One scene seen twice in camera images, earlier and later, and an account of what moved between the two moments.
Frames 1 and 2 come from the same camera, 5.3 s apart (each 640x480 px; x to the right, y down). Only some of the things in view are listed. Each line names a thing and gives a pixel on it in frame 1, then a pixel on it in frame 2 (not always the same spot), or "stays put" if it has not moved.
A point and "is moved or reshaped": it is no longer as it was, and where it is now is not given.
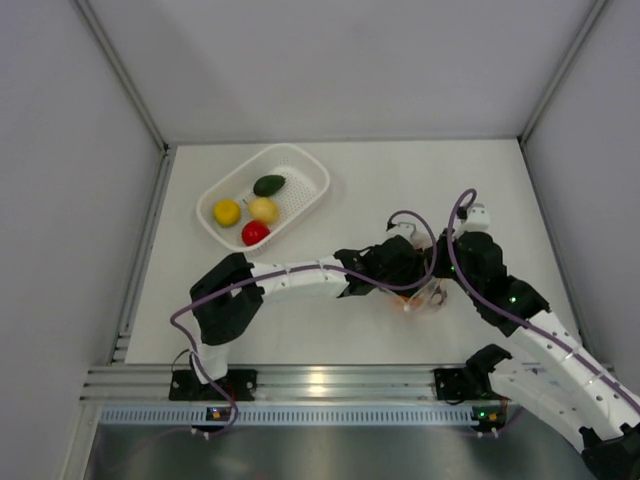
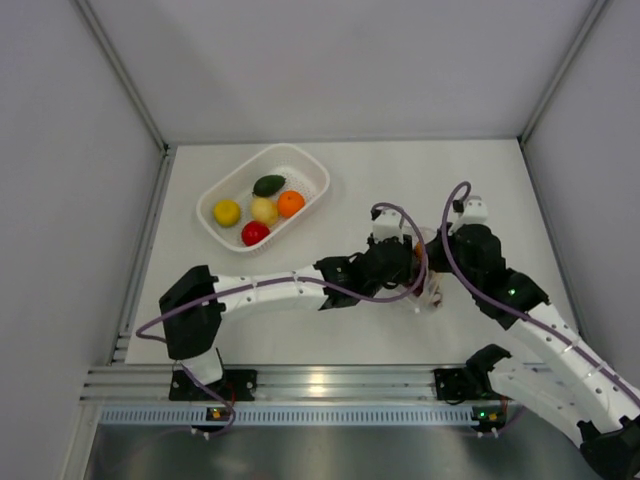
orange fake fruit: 404,300 -> 290,202
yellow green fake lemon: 226,212 stays put
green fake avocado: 269,184 stays put
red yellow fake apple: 254,232 stays put
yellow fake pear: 263,209 stays put
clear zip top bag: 428,298 is moved or reshaped
